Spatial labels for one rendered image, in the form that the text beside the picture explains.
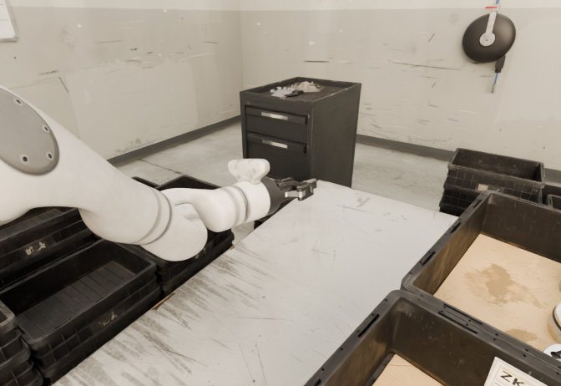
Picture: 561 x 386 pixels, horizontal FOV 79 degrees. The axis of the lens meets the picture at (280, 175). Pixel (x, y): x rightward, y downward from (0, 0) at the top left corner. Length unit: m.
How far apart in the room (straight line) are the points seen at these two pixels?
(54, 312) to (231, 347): 0.82
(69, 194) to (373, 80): 3.53
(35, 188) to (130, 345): 0.56
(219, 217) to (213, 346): 0.27
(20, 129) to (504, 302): 0.68
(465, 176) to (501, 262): 1.14
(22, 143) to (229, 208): 0.36
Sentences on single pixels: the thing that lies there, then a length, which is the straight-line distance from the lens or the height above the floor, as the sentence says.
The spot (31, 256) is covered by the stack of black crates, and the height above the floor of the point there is 0.49.
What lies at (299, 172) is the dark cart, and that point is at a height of 0.51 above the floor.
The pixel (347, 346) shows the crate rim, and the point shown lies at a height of 0.93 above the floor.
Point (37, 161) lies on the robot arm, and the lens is 0.25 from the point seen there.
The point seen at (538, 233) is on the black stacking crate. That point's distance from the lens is 0.84.
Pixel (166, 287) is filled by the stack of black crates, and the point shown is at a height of 0.36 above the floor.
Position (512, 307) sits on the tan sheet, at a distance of 0.71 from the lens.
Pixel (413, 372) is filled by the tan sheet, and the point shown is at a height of 0.83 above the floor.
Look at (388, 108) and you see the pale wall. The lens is 3.69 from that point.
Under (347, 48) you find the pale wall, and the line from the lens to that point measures 3.77.
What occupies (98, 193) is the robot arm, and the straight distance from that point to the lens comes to 0.30.
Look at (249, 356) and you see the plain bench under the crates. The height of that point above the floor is 0.70.
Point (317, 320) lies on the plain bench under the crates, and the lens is 0.76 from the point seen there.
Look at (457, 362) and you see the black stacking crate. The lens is 0.52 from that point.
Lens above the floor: 1.26
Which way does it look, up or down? 25 degrees down
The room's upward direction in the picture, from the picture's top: straight up
